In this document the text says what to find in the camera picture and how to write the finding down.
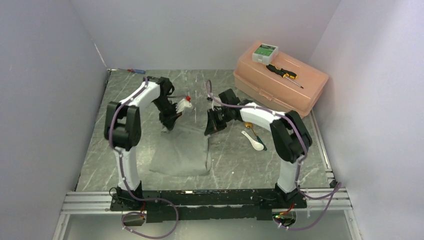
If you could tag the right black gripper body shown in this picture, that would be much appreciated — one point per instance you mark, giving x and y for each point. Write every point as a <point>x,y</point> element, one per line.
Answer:
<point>219,118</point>

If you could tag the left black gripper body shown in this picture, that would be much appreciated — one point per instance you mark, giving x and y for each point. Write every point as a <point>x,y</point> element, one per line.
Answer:
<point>168,111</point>

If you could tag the grey cloth napkin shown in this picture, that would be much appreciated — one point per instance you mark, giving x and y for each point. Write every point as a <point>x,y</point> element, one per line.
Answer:
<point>182,152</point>

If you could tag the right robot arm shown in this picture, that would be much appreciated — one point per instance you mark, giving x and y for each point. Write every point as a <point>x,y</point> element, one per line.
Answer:
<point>290,137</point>

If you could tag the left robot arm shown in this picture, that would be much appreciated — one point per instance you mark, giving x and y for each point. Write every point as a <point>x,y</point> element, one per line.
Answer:
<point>123,128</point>

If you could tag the white ceramic spoon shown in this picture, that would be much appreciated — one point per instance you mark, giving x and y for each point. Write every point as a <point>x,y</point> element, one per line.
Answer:
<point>255,144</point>

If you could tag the red blue screwdriver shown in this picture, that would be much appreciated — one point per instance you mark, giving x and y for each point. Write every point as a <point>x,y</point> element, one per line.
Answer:
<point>137,71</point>

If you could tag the pink plastic toolbox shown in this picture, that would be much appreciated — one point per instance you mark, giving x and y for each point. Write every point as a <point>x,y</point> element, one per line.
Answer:
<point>299,90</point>

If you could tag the black yellow screwdriver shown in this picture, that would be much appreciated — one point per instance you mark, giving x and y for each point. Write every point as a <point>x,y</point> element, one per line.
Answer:
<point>283,73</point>

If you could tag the small green white box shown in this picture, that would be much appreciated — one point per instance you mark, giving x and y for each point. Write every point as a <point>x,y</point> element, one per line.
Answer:
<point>265,54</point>

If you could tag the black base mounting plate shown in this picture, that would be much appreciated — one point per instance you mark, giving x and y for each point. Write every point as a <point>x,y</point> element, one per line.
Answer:
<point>187,205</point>

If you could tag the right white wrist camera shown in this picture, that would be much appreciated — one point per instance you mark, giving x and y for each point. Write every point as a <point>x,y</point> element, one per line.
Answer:
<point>216,104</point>

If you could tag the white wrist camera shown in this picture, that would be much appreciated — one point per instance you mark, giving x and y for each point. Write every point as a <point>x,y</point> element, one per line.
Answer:
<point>216,104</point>
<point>183,104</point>

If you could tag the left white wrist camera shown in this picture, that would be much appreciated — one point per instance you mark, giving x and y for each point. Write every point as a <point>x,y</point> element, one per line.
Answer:
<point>183,104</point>

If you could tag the gold spoon teal handle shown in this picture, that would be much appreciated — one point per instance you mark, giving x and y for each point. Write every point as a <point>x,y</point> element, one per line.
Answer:
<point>251,126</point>

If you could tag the aluminium rail frame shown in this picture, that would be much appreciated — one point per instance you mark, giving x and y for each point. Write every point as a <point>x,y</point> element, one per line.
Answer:
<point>99,202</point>

